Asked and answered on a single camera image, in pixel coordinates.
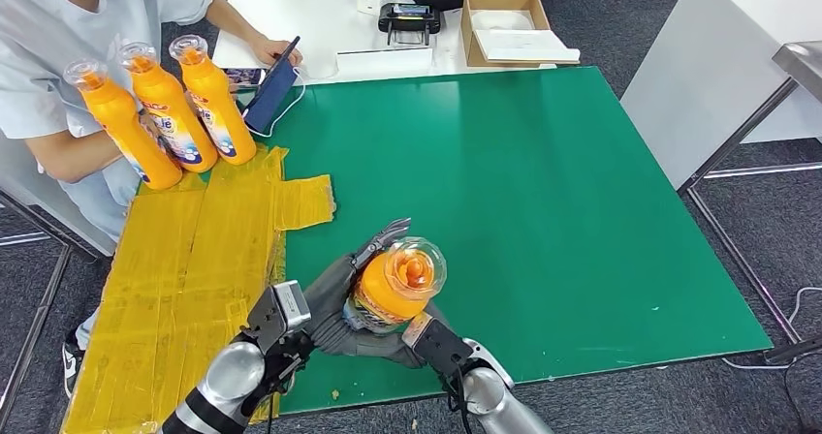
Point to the white foam sheet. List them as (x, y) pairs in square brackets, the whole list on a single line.
[(525, 46)]

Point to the tablet in blue case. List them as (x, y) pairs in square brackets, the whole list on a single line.
[(273, 91)]

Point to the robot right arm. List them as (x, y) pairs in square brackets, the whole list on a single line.
[(494, 392)]

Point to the cardboard box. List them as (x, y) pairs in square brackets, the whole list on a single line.
[(469, 30)]

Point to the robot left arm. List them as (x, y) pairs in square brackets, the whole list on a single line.
[(218, 386)]

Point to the person's right forearm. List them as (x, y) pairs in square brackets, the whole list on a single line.
[(77, 155)]

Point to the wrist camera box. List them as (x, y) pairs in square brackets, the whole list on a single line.
[(436, 344), (279, 312)]

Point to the green table mat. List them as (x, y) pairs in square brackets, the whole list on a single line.
[(481, 193)]

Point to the person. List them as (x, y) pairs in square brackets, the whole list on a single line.
[(51, 33)]

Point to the black power strip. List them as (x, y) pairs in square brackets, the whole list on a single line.
[(792, 350)]

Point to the steel table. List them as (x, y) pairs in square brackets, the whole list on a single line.
[(799, 62)]

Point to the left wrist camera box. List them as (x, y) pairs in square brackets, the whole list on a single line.
[(279, 312)]

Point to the yellow tape patch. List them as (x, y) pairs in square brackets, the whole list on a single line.
[(180, 290)]

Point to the black handheld controller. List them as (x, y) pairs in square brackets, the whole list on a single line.
[(410, 20)]

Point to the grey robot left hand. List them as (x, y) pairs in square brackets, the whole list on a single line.
[(331, 296)]

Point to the orange detergent bottle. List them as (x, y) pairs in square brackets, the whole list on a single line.
[(392, 287), (215, 107), (170, 113), (125, 129)]

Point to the white side table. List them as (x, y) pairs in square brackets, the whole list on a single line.
[(706, 65)]

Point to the white bench with steel frame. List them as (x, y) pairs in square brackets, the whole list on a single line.
[(38, 226)]

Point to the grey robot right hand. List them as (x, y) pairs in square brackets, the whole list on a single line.
[(379, 347)]

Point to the person's left forearm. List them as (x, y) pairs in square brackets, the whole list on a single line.
[(231, 20)]

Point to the person's right hand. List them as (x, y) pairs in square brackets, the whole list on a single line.
[(149, 129)]

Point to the person's left hand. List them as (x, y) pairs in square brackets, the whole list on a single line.
[(273, 49)]

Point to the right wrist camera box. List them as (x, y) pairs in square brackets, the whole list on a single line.
[(436, 344)]

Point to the smartphone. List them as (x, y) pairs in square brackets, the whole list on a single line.
[(244, 77)]

